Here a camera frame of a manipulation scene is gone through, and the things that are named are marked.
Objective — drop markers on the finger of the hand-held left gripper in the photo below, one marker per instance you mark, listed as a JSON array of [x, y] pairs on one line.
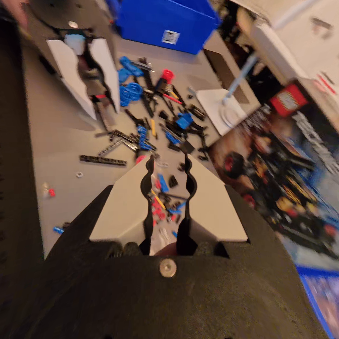
[[107, 66], [68, 71]]

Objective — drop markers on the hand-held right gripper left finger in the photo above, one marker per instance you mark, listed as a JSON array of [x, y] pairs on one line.
[[124, 211]]

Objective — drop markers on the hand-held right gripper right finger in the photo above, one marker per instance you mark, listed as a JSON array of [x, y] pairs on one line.
[[214, 214]]

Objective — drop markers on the clear bag of small parts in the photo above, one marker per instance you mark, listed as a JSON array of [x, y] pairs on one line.
[[159, 209]]

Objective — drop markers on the grey desk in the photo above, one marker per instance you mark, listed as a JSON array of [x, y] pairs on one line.
[[66, 148]]

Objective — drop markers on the blue holed panel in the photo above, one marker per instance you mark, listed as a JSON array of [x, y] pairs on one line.
[[124, 75], [129, 65]]

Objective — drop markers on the blue wheel hub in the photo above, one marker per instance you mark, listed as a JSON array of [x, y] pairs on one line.
[[136, 91], [124, 96]]

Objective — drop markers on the red wheel hub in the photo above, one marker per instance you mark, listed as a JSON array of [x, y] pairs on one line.
[[141, 160], [167, 75]]

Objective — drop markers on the pile of black beam pieces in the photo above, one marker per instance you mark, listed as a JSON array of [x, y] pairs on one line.
[[103, 160]]

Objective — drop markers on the black cylinder motor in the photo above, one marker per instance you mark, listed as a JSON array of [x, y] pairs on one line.
[[161, 85]]

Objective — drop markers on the blue labelled storage bin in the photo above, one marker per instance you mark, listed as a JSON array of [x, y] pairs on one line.
[[159, 21]]

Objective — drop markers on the printed toy truck box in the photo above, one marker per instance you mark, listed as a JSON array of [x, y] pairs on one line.
[[278, 185]]

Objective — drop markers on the black square panel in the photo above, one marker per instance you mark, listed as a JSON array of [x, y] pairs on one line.
[[188, 147]]

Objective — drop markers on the red axle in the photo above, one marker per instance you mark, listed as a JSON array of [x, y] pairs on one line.
[[172, 98]]

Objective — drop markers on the short yellow axle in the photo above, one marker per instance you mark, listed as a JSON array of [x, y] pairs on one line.
[[174, 94]]

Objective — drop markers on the blue angled beam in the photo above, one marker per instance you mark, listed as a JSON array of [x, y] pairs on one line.
[[142, 137]]

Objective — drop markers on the long yellow axle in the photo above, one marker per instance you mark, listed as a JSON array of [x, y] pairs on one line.
[[153, 128]]

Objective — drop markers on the small clear bag scrap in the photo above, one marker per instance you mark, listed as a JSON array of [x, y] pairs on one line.
[[45, 189]]

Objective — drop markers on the blue short beam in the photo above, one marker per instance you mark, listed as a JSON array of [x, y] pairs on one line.
[[173, 137]]

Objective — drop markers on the blue curved panel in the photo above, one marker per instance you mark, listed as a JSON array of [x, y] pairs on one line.
[[184, 120]]

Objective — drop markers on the instruction booklet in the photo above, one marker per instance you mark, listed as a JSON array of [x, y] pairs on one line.
[[299, 47]]

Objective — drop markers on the black rectangular frame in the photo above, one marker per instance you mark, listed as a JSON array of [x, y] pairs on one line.
[[197, 112]]

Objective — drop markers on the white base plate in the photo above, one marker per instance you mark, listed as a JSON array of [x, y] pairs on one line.
[[211, 106]]

